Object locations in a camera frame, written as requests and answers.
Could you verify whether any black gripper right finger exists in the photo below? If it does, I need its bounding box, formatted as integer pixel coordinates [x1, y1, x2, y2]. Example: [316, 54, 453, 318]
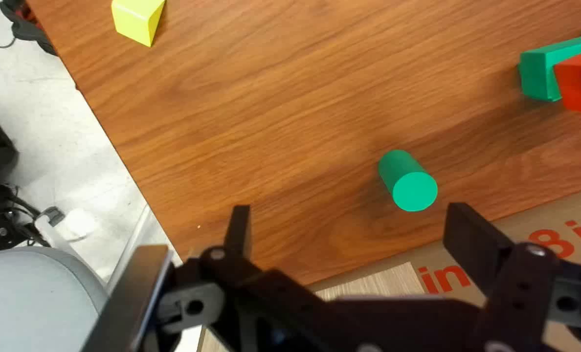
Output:
[443, 202, 581, 352]

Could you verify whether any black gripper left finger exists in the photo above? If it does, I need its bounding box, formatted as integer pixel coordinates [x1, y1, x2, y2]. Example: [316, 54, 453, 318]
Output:
[157, 204, 371, 352]

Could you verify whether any black object with red part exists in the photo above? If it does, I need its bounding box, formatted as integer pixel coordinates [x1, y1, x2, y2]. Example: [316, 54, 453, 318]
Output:
[0, 0, 61, 60]

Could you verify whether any cardboard box with red print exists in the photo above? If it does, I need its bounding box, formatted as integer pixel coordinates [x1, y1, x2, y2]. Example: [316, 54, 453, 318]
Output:
[316, 189, 581, 352]

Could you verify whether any green cylinder block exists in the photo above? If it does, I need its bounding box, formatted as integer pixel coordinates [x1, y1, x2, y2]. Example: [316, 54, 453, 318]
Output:
[376, 150, 443, 216]

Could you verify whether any flat green block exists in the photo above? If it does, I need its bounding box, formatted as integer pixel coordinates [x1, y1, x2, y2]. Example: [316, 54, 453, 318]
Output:
[517, 30, 581, 105]

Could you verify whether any grey rounded cover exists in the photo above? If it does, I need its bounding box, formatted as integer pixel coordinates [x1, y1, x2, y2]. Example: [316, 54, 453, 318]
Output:
[0, 245, 114, 352]

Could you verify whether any white paper scrap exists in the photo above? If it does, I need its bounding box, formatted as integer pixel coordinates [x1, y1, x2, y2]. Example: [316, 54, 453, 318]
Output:
[34, 206, 101, 247]

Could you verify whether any black device with cables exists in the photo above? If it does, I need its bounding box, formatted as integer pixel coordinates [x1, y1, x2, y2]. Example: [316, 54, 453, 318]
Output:
[0, 185, 52, 259]

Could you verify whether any yellow block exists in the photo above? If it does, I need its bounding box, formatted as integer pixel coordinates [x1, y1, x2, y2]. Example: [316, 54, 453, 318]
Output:
[110, 0, 169, 50]

